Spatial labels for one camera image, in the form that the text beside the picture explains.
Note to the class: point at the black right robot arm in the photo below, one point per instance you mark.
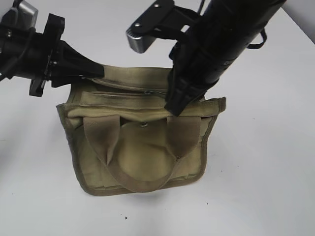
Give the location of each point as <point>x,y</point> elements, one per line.
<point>255,15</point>

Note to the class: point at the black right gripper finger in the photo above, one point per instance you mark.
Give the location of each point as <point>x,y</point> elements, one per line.
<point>185,93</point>
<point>173,79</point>

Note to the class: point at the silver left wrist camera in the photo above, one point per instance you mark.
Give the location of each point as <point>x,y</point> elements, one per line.
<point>24,15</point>

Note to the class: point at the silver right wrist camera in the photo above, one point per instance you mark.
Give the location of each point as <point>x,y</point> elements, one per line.
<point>147,27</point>

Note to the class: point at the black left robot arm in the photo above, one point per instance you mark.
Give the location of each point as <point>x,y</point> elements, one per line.
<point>14,48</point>

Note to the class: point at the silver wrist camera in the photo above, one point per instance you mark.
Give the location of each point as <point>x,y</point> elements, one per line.
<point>24,15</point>
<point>147,27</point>

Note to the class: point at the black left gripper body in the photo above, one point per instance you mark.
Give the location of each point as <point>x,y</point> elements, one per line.
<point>49,57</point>

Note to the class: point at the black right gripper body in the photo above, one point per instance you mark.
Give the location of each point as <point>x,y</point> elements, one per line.
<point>212,45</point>

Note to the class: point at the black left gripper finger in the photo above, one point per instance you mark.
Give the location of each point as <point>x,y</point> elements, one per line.
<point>75,65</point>

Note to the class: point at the olive yellow canvas bag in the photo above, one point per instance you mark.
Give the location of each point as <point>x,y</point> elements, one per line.
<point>122,140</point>

